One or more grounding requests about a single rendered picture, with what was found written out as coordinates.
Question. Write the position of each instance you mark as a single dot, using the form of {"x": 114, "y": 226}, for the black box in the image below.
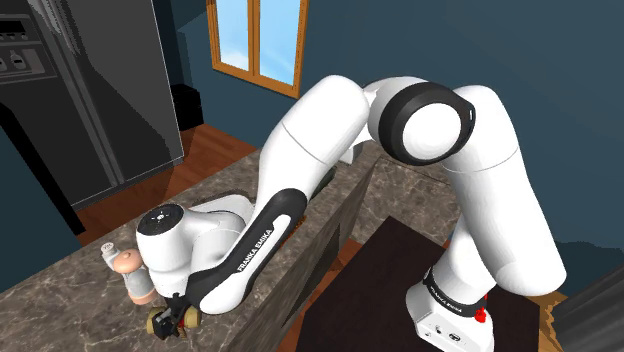
{"x": 187, "y": 107}

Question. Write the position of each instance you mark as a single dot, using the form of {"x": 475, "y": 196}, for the wooden framed window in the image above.
{"x": 253, "y": 39}

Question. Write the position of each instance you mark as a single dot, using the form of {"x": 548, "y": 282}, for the dark grey refrigerator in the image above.
{"x": 122, "y": 97}

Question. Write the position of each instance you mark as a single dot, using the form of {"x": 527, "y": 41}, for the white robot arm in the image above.
{"x": 492, "y": 204}

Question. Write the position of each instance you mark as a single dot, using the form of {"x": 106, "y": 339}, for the dark robot stand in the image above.
{"x": 360, "y": 302}

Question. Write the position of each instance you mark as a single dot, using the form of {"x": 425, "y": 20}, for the tan and red round object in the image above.
{"x": 192, "y": 317}

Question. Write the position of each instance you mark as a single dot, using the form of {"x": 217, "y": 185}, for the small white bottle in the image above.
{"x": 109, "y": 252}

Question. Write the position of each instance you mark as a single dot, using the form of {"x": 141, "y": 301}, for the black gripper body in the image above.
{"x": 166, "y": 322}

